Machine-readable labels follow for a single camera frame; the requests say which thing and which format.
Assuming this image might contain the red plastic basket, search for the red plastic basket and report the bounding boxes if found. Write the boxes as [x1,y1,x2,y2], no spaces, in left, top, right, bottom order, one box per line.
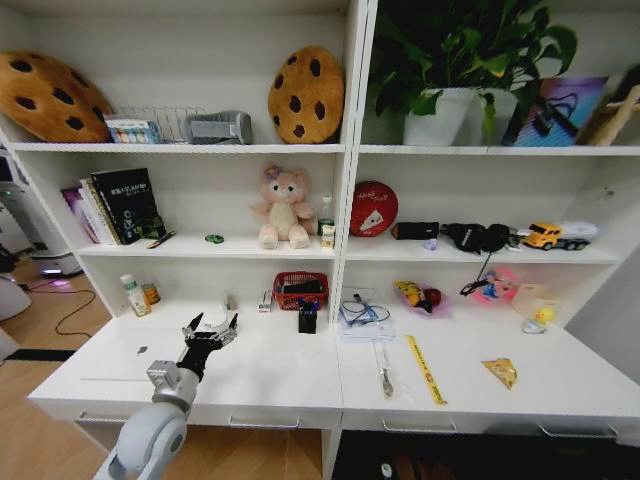
[272,270,330,312]

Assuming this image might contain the black headphone cable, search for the black headphone cable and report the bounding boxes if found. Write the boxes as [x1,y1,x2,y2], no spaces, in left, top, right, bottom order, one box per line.
[459,249,497,297]

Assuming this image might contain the bagged blue cable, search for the bagged blue cable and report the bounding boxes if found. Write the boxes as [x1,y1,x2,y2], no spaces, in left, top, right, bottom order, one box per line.
[338,287,397,345]

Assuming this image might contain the black pen holder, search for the black pen holder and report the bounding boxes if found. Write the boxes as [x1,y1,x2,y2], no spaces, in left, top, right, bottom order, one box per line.
[297,298,320,336]

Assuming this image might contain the colourful picture box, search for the colourful picture box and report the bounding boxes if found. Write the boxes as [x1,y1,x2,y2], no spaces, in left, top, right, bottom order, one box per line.
[501,76,610,148]

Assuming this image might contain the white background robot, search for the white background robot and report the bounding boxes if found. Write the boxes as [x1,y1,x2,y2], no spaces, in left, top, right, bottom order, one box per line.
[0,147,84,279]

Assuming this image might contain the green leafy plant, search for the green leafy plant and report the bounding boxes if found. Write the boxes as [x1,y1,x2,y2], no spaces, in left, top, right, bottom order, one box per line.
[373,0,580,146]

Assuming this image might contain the black and yellow pen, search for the black and yellow pen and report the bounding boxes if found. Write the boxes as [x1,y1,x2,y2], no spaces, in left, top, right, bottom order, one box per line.
[145,230,178,250]

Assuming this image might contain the large flat cookie pillow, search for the large flat cookie pillow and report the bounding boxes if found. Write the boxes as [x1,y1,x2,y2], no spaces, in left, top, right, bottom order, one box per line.
[0,49,114,144]

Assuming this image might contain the black headphones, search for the black headphones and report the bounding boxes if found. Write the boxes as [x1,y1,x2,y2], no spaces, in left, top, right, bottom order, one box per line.
[439,221,512,255]

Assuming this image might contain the small yellowish bottle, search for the small yellowish bottle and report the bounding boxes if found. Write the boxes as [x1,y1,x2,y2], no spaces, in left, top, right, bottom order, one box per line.
[127,291,153,318]

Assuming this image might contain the red round cushion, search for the red round cushion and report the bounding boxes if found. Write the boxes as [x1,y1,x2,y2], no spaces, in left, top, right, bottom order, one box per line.
[349,180,400,238]

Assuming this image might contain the bagged yellow red toy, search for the bagged yellow red toy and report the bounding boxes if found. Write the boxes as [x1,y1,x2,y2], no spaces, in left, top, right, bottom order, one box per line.
[392,279,454,320]

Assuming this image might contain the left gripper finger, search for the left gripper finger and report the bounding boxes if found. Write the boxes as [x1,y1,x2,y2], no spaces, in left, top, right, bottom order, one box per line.
[181,312,206,342]
[219,312,240,347]

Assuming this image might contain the black flat item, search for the black flat item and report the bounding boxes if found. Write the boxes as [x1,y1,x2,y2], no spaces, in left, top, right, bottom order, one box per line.
[282,280,324,297]

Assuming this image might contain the clear bottle green label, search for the clear bottle green label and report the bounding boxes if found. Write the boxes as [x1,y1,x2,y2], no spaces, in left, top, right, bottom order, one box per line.
[316,194,336,237]

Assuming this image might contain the white plant pot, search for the white plant pot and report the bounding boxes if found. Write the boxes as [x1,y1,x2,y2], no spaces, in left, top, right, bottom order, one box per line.
[402,87,519,148]

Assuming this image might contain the black rectangular pouch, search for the black rectangular pouch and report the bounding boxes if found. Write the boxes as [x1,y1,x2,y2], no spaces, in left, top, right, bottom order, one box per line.
[390,220,441,244]

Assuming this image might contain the pink toy figure pack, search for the pink toy figure pack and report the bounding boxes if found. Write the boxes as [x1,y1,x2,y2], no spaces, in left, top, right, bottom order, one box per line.
[471,266,520,305]

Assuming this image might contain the round cookie pillow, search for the round cookie pillow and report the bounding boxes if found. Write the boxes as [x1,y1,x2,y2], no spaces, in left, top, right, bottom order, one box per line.
[267,45,347,146]

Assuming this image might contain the black floor cable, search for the black floor cable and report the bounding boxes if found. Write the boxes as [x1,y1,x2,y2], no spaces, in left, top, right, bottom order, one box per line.
[19,285,97,337]

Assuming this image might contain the white shelf desk unit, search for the white shelf desk unit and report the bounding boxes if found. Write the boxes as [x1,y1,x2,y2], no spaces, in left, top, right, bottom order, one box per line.
[0,0,640,480]

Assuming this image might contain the yellow snack packet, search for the yellow snack packet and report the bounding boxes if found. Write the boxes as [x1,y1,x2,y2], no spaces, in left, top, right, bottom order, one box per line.
[480,356,520,391]

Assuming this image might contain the silver drawer handle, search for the silver drawer handle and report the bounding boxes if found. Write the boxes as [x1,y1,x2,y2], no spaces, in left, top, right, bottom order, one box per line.
[77,409,126,425]
[228,415,302,430]
[537,423,620,440]
[381,418,458,434]

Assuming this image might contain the black book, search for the black book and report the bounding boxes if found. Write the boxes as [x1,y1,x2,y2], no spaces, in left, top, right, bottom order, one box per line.
[90,167,168,247]

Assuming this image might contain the yellow toy truck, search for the yellow toy truck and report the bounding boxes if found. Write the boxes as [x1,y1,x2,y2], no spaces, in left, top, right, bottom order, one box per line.
[518,220,600,252]

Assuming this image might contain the silver wire rack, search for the silver wire rack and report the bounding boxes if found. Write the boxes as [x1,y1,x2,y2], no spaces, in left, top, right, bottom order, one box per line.
[113,104,207,145]

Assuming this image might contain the pink plush cat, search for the pink plush cat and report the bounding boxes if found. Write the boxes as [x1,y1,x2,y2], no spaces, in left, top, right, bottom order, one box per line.
[249,164,318,251]

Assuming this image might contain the pale wooden stand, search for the pale wooden stand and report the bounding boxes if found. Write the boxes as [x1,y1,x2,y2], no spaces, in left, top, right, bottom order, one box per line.
[576,83,640,148]

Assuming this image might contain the purple book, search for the purple book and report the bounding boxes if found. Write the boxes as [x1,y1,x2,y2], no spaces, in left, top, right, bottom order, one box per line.
[60,186,101,245]

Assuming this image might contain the box of coloured bottles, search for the box of coloured bottles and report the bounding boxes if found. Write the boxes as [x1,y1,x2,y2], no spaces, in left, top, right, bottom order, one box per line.
[104,116,162,146]

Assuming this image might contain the yellow duck toy box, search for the yellow duck toy box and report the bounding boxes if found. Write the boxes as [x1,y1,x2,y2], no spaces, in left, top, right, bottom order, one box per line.
[511,282,560,335]

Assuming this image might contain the wrapped metal spoon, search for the wrapped metal spoon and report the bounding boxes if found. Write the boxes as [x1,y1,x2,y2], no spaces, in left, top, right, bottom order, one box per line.
[371,339,417,402]

